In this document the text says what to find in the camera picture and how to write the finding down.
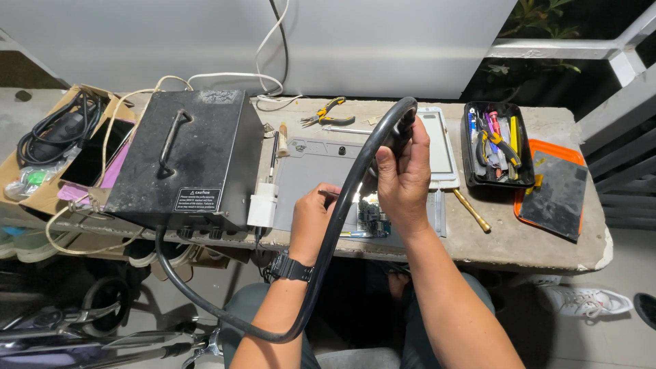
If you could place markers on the cardboard box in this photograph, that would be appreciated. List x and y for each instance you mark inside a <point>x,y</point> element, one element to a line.
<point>36,197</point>

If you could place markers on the blue circuit board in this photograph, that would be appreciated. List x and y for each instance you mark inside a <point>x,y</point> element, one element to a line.
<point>373,219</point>

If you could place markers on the orange plastic tray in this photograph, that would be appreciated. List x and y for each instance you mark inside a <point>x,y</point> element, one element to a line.
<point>556,151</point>

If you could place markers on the white metal railing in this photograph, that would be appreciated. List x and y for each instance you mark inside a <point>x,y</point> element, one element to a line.
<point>615,102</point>

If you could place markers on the black shoe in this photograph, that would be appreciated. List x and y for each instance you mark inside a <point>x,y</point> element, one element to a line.
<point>647,310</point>

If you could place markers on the black wristwatch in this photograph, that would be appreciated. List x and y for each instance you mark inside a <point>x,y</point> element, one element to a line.
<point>291,268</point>

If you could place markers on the white sneaker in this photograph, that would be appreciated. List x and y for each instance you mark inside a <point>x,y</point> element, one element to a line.
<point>589,301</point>

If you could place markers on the white power adapter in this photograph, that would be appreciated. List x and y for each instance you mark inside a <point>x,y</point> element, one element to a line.
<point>262,205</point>

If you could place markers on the clear bag with green item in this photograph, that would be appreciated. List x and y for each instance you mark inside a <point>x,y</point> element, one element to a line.
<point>30,180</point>

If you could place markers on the black thin brush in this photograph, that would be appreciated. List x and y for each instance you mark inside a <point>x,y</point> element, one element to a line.
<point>273,153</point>

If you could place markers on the person's right hand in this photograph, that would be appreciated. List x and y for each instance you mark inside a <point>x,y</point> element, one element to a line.
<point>407,189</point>

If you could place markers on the white tablet screen panel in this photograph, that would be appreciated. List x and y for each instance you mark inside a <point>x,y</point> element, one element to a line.
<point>440,148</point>

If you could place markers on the thin metal tweezers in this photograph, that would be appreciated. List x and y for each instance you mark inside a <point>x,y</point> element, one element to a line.
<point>328,192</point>

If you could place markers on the bicycle with chrome parts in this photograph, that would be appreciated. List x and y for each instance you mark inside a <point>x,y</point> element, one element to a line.
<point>102,328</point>

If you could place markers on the black tray of tools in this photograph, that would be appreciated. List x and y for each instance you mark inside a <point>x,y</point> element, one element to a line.
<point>496,146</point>

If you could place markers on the green plant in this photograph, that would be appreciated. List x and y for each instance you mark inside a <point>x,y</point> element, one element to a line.
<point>538,20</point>

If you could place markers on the black metal rework station box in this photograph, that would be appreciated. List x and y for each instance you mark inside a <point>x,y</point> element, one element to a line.
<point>189,159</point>

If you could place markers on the yellow tape piece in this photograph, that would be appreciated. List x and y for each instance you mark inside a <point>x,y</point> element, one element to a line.
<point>536,182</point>

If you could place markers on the brass rod tool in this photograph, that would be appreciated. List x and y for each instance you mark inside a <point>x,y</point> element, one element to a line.
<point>471,209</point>

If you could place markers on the silver straight tweezers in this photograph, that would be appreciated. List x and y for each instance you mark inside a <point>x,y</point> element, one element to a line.
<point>348,129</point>

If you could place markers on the person's left hand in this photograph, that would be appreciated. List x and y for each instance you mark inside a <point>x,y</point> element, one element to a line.
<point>310,225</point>

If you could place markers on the black glossy tablet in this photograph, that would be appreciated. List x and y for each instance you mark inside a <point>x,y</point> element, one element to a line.
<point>97,153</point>

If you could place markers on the yellow black pliers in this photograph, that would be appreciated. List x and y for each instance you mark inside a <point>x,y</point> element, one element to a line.
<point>328,117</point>

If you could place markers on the small beige flux bottle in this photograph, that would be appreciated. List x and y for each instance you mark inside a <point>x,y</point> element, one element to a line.
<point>283,139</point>

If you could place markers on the pink sheet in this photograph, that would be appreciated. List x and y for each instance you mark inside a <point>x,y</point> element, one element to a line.
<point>115,171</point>

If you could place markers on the dark grey pad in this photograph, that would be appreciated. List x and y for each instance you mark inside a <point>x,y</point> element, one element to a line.
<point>556,197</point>

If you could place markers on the grey silicone repair mat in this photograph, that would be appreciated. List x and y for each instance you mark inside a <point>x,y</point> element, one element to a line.
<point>312,174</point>

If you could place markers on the person's grey trousers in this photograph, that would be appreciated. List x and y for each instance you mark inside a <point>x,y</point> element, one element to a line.
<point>369,358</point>

